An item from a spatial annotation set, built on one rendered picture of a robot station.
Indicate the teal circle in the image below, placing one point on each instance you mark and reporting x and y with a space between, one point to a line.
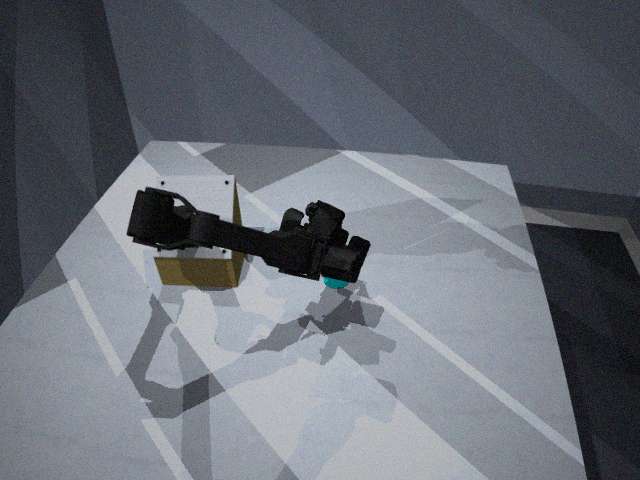
335 284

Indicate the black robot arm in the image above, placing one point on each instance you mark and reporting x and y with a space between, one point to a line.
155 219

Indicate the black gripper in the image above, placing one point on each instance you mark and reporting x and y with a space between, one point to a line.
292 218

